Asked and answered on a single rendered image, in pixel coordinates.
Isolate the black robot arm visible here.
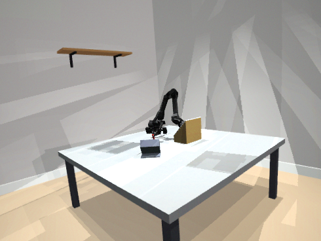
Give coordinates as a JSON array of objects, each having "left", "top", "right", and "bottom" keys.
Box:
[{"left": 148, "top": 88, "right": 184, "bottom": 128}]

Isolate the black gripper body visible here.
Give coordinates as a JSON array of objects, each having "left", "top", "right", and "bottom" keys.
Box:
[{"left": 145, "top": 124, "right": 167, "bottom": 134}]

